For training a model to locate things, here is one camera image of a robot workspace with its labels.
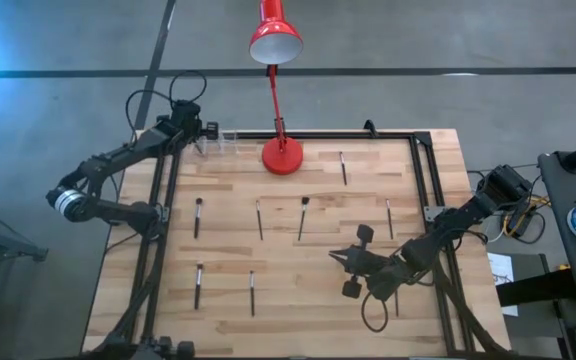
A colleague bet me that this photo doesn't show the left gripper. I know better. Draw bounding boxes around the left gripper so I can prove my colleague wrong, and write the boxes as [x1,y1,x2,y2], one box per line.
[170,101,219,156]

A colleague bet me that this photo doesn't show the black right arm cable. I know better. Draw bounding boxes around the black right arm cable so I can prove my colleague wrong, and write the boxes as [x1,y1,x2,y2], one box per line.
[361,292,390,334]

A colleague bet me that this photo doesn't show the clear acrylic brush organizer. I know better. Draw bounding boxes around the clear acrylic brush organizer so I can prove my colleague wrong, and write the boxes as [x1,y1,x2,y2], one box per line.
[190,130,242,157]

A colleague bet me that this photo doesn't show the large round-head powder brush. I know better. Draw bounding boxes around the large round-head powder brush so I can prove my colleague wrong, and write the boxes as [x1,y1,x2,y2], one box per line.
[192,197,204,240]

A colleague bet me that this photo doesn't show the white paper sheet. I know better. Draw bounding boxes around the white paper sheet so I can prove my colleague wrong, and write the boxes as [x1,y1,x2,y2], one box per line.
[486,252,519,317]

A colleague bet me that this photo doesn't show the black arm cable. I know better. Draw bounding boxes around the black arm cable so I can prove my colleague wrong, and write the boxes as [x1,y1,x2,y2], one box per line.
[125,69,208,146]
[361,292,390,334]

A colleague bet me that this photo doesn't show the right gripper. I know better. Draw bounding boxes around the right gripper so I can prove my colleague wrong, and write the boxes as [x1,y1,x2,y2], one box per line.
[328,224,405,302]

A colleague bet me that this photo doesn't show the red desk lamp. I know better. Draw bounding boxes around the red desk lamp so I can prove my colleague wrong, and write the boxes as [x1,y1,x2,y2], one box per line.
[247,0,305,176]

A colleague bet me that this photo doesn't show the black aluminium table frame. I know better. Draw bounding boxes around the black aluminium table frame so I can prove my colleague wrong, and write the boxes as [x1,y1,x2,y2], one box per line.
[83,130,509,360]

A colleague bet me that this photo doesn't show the black floor cables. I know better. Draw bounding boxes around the black floor cables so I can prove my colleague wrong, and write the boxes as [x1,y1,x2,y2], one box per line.
[467,164,549,246]

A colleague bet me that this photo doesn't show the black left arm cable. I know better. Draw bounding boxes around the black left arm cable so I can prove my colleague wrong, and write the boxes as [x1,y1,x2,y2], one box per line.
[125,69,208,146]

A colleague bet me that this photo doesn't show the angled dark-head makeup brush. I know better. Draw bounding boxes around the angled dark-head makeup brush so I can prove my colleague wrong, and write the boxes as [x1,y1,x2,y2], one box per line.
[296,196,311,242]

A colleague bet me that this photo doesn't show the medium fluffy-head makeup brush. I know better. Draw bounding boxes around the medium fluffy-head makeup brush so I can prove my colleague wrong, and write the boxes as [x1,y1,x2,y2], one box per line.
[193,262,205,311]

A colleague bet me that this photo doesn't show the yellow cable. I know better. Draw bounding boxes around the yellow cable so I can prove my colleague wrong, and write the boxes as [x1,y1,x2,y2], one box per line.
[502,197,552,236]

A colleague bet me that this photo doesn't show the grey equipment cart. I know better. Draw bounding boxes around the grey equipment cart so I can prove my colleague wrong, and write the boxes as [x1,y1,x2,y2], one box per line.
[537,149,576,331]

